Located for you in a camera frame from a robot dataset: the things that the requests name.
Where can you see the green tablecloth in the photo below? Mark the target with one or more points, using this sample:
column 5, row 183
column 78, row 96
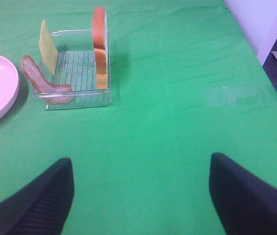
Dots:
column 185, row 84

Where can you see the curved bacon strip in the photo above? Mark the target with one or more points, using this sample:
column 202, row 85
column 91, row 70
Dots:
column 33, row 73

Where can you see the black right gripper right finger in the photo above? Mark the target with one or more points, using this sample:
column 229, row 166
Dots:
column 245, row 204

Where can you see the bread slice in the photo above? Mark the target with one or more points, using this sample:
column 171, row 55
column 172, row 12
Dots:
column 100, row 44

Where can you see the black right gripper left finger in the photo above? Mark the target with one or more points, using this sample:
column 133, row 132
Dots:
column 43, row 205

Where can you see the clear right plastic tray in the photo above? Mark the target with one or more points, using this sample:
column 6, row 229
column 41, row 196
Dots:
column 76, row 67

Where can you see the yellow cheese slice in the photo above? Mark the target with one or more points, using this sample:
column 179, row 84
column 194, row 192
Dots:
column 47, row 48

